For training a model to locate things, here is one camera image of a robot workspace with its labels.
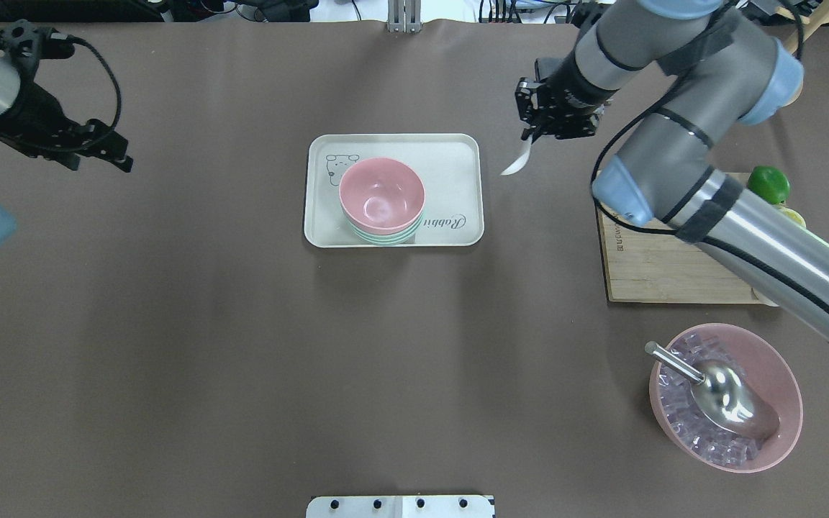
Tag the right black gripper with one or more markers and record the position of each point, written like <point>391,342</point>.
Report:
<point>574,92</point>

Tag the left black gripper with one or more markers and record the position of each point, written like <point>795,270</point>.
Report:
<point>28,113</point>

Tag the white ceramic spoon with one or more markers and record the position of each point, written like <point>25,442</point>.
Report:
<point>521,160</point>

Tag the small pink bowl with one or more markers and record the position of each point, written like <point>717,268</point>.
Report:
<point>382,196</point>

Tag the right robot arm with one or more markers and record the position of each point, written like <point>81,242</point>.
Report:
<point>727,70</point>

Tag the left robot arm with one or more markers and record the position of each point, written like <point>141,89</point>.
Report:
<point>23,46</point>

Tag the green bowl stack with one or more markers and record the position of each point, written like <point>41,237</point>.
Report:
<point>396,238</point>

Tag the large pink ice bowl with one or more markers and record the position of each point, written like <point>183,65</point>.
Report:
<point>763,368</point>

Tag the cream rabbit tray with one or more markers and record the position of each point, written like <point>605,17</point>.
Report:
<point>447,162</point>

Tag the bamboo cutting board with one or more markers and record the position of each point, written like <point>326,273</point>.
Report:
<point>650,268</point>

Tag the green lime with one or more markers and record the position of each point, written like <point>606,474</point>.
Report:
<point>769,183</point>

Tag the upper lemon slice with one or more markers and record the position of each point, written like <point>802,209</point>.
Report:
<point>793,215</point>

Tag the white steamed bun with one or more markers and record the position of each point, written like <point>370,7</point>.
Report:
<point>759,296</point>

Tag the wooden mug tree stand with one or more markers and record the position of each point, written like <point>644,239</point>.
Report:
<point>808,15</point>

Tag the metal ice scoop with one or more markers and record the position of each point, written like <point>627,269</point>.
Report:
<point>722,395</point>

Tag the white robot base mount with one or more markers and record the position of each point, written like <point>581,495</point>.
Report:
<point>430,505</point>

